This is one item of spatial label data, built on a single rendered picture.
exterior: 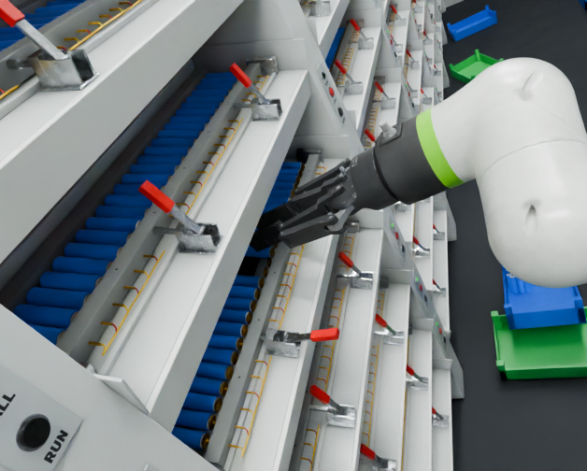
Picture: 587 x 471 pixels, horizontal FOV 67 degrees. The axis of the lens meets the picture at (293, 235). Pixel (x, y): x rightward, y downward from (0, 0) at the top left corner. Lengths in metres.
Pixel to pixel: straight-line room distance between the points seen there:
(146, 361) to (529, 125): 0.39
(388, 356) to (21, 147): 0.81
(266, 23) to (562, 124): 0.49
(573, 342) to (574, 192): 1.21
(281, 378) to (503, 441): 1.00
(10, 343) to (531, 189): 0.39
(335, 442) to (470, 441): 0.82
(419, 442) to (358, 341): 0.38
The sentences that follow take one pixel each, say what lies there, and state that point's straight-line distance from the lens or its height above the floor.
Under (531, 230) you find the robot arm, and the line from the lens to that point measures 0.42.
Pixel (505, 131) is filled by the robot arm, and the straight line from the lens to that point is 0.46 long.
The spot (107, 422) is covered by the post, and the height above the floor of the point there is 1.14.
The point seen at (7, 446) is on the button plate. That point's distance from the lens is 0.31.
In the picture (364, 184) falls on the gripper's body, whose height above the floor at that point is 1.06.
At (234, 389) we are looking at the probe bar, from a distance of 0.54.
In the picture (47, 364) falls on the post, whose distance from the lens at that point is 0.32.
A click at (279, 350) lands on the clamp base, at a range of 0.58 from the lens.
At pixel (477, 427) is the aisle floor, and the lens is 1.50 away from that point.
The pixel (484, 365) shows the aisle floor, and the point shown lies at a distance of 1.59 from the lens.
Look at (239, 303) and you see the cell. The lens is 0.62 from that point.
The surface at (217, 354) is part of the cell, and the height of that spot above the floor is 0.98.
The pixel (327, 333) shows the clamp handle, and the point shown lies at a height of 0.96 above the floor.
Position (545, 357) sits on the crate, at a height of 0.00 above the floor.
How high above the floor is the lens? 1.34
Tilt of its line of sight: 34 degrees down
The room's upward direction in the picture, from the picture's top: 33 degrees counter-clockwise
